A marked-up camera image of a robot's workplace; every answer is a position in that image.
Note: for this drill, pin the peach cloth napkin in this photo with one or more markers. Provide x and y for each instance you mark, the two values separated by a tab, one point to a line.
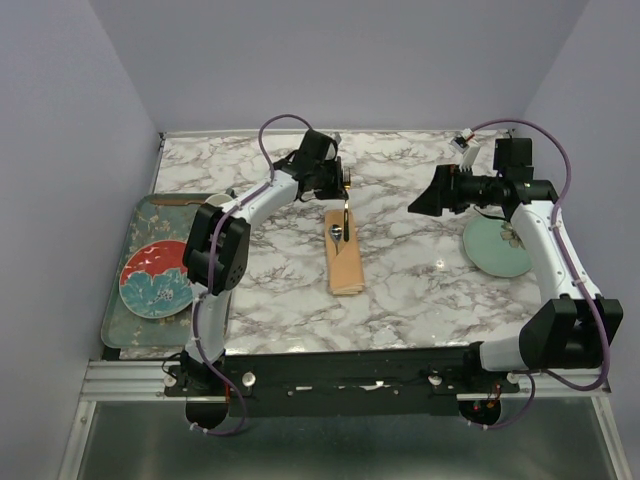
344	262

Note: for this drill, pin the mint green floral plate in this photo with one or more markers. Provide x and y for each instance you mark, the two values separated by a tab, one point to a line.
489	245

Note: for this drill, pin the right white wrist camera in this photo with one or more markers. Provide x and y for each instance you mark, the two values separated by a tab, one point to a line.
464	142

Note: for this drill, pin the gold fork green handle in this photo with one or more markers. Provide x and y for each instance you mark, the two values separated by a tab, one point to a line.
346	181

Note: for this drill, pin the floral teal serving tray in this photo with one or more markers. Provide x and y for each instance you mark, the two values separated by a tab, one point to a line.
121	328

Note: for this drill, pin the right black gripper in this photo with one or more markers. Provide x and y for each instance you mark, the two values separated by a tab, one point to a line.
443	192

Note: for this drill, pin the grey-green ceramic mug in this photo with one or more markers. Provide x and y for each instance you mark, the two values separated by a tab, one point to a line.
219	199

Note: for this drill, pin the silver metal spoon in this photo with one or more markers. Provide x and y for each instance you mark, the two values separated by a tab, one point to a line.
336	234

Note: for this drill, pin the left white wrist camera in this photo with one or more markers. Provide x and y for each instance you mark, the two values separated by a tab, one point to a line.
333	149

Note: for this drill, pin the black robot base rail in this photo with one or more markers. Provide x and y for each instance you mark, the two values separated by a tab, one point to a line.
438	381

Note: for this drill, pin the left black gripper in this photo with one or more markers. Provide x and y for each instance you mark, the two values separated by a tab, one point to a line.
337	190

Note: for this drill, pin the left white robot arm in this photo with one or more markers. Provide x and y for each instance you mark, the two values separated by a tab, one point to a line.
217	250

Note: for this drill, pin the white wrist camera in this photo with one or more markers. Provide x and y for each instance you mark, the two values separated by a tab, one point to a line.
333	149
464	142

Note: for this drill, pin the red and teal plate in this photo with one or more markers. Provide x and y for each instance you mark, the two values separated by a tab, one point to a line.
153	283

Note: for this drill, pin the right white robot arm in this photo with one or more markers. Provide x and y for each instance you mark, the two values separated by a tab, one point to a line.
574	327

